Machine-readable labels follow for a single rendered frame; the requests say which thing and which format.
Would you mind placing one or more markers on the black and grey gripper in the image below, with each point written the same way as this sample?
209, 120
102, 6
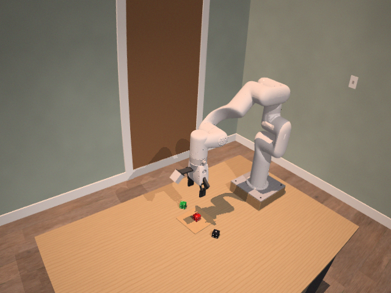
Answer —
199, 175

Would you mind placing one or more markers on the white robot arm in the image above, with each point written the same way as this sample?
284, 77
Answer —
265, 93

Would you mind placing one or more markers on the tan flat mat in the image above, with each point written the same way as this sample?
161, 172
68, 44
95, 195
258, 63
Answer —
192, 225

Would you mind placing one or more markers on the red die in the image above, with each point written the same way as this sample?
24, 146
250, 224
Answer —
196, 217

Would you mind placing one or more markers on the black die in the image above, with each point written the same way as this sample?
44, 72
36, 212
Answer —
215, 233

